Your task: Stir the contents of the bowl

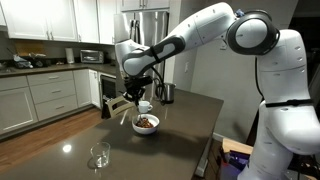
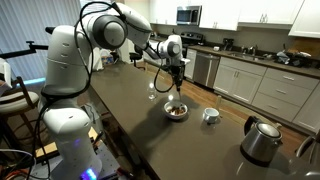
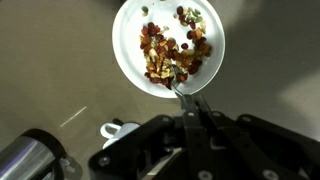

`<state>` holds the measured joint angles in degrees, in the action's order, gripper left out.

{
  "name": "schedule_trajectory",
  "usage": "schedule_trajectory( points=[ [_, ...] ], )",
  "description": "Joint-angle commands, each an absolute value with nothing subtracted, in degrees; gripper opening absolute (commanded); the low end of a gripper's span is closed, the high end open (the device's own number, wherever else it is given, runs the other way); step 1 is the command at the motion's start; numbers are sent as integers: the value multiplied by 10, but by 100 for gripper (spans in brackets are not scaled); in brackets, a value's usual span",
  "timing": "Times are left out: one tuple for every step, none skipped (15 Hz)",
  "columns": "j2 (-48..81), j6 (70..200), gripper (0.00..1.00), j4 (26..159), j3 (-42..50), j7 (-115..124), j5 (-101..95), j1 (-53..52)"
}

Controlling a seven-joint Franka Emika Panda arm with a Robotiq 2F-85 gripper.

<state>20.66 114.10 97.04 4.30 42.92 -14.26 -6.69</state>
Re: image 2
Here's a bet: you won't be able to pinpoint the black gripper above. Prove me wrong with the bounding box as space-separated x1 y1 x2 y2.
170 64 186 95

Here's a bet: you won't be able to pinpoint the white ceramic bowl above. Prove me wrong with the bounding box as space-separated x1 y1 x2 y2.
163 100 189 120

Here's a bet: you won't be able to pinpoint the mixed nuts and raisins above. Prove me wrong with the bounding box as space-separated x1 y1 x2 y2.
168 105 186 116

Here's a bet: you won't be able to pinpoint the clear drinking glass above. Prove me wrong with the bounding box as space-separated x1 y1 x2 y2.
147 82 158 102

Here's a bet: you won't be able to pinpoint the stainless dishwasher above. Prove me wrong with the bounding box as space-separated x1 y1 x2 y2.
192 51 221 89

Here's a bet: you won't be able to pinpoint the white mug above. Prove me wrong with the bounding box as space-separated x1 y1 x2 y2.
203 107 221 125

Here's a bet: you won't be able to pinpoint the black stainless stove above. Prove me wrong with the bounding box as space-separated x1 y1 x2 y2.
179 31 205 59

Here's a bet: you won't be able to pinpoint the black office chair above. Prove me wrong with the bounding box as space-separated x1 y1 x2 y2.
129 49 144 70

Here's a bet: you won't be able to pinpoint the black coffee maker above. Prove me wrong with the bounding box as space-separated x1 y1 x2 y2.
222 37 235 52

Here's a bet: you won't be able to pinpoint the stainless microwave oven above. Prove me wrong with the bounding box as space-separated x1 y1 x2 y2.
175 5 203 27

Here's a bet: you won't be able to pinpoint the sink faucet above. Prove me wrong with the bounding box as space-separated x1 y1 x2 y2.
240 44 259 57

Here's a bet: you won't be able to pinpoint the white paper bag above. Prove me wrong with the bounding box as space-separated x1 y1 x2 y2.
91 47 105 72

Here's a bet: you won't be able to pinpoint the white upper cabinets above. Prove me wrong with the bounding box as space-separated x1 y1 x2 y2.
149 0 320 39

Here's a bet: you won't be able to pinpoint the white lower cabinets with drawers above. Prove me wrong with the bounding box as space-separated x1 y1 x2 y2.
213 56 320 134

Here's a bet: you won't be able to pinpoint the dish clutter on counter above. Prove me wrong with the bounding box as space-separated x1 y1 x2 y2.
274 49 313 68

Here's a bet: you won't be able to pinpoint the wooden cutting board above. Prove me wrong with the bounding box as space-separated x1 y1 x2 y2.
288 36 320 58

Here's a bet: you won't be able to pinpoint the wooden stool white cushion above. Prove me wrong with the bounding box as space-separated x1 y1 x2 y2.
0 75 40 141

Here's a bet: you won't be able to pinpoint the grey vertical blinds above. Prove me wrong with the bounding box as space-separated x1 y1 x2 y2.
0 0 114 82

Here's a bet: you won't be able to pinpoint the stainless kettle black handle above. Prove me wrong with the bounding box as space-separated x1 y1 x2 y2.
239 115 283 167

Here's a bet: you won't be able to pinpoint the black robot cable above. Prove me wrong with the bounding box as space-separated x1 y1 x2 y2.
28 1 177 180

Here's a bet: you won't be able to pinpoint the metal pot with handle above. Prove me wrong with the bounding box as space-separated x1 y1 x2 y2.
295 129 320 180

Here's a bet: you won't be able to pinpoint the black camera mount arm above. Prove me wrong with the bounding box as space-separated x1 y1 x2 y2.
0 40 49 60

